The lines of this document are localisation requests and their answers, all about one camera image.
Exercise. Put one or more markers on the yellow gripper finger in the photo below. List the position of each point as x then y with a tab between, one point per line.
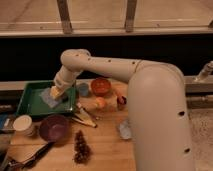
55	92

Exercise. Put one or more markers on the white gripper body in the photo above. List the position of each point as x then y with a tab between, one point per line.
65	78

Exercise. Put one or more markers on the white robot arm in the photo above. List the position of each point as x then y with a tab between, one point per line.
156	102

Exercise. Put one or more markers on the purple bowl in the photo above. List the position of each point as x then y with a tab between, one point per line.
53	128

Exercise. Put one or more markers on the orange bowl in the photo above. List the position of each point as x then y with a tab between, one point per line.
100	86

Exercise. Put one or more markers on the small blue cup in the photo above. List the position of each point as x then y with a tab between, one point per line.
83	89

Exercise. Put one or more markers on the green plastic tray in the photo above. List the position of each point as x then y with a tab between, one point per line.
32	104

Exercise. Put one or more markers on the wooden spatula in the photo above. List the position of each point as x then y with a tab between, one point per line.
84	119

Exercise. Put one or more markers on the yellow orange toy fruit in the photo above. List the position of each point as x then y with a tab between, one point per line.
100	102

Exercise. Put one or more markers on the white paper cup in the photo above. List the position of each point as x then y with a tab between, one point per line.
24	125

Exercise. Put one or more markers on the brown pine cone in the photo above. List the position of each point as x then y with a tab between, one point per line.
82	150

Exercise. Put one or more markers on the clear crumpled plastic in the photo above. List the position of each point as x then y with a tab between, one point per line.
124	130

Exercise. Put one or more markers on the metal window frame rail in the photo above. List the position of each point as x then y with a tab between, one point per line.
43	18

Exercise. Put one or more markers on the black handled tool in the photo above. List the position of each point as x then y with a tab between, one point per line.
10	164

